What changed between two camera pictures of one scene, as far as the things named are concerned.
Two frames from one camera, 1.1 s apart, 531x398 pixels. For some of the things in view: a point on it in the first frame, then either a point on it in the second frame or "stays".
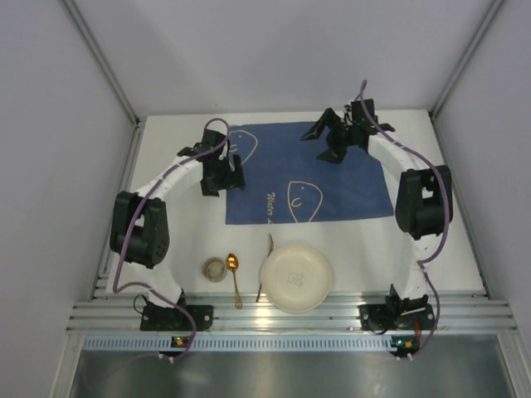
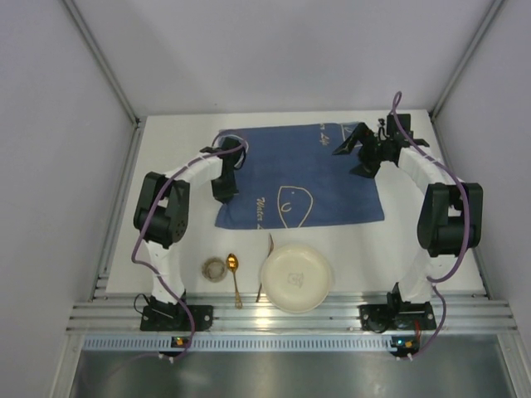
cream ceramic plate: (295, 279) stays
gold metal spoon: (232, 264) stays
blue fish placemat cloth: (285, 181) stays
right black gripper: (336, 131) to (367, 149)
